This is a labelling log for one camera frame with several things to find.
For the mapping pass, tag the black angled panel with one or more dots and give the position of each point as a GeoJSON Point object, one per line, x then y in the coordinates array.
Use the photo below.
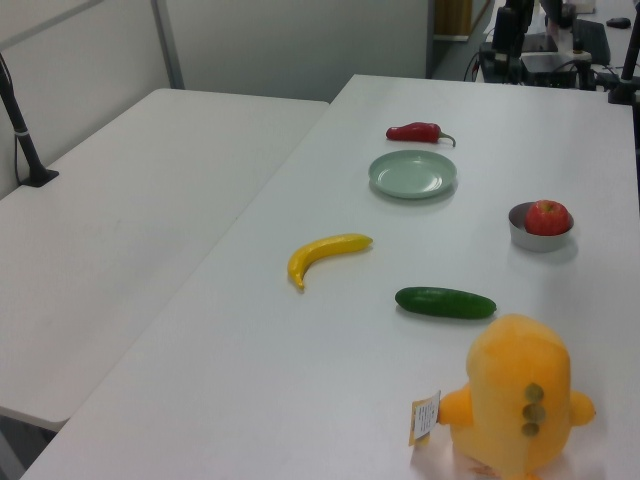
{"type": "Point", "coordinates": [592, 40]}

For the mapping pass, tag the red chili pepper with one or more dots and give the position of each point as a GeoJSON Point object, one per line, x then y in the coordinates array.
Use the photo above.
{"type": "Point", "coordinates": [412, 132]}

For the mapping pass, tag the black pole with clamp base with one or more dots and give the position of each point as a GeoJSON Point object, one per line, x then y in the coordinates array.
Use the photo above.
{"type": "Point", "coordinates": [629, 55]}

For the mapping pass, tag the black pole with flat base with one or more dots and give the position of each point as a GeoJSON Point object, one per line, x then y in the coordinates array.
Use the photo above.
{"type": "Point", "coordinates": [25, 145]}

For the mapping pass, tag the red apple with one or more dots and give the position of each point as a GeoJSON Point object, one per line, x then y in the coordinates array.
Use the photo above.
{"type": "Point", "coordinates": [547, 217]}

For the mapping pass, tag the pale green plate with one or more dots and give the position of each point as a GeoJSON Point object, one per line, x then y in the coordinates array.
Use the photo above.
{"type": "Point", "coordinates": [412, 175]}

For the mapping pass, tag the dark upright background device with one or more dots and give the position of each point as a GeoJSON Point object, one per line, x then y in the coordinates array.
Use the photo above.
{"type": "Point", "coordinates": [504, 27]}

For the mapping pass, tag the grey bowl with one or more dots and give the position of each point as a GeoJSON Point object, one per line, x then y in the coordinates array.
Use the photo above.
{"type": "Point", "coordinates": [540, 245]}

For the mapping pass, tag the black computer mouse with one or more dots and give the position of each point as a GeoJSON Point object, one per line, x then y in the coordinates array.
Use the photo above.
{"type": "Point", "coordinates": [618, 22]}

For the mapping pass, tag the yellow banana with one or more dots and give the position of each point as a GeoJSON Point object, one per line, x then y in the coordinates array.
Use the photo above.
{"type": "Point", "coordinates": [320, 250]}

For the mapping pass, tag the yellow plush toy with tag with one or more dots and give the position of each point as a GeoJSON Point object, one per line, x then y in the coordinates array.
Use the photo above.
{"type": "Point", "coordinates": [515, 370]}

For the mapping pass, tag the black equipment box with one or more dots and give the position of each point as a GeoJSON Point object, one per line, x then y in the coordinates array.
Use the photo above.
{"type": "Point", "coordinates": [547, 70]}

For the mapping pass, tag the wooden cabinet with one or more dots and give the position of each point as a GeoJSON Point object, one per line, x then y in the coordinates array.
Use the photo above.
{"type": "Point", "coordinates": [452, 17]}

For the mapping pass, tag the green cucumber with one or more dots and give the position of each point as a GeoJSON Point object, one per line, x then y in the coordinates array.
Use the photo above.
{"type": "Point", "coordinates": [445, 303]}

